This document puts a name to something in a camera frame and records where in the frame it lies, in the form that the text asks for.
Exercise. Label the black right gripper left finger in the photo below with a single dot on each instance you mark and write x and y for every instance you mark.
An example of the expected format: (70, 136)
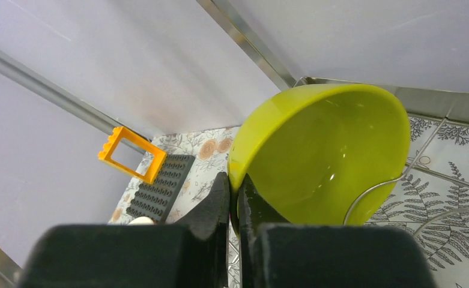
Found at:
(191, 252)

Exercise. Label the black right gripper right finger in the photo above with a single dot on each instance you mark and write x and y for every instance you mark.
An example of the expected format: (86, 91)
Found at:
(276, 253)

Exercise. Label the white orange-rimmed bowl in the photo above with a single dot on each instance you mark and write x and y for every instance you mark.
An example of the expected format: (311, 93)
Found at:
(142, 221)

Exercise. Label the yellow-green bowl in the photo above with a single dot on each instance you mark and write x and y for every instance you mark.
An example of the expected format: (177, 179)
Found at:
(322, 153)

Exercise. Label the steel two-tier dish rack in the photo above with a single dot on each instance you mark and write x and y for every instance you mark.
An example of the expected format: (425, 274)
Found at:
(410, 166)

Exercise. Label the grey building baseplate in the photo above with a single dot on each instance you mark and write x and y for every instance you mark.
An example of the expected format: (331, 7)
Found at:
(156, 200)

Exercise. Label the orange toy block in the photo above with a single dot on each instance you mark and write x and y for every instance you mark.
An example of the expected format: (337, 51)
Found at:
(124, 149)

